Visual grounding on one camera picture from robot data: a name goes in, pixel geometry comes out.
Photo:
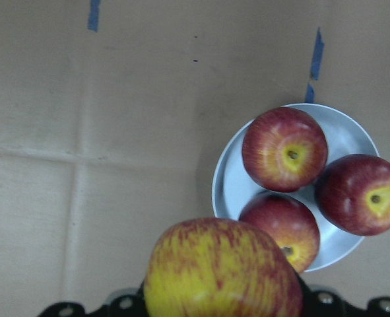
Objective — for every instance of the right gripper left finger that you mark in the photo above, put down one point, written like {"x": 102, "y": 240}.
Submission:
{"x": 127, "y": 302}

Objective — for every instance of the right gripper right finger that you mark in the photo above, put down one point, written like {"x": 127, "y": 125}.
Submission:
{"x": 320, "y": 303}

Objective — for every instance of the yellow red apple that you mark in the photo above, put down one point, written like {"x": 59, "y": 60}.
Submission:
{"x": 220, "y": 267}

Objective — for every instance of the red apple on plate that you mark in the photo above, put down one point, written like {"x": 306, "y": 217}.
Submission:
{"x": 353, "y": 194}
{"x": 284, "y": 150}
{"x": 290, "y": 223}

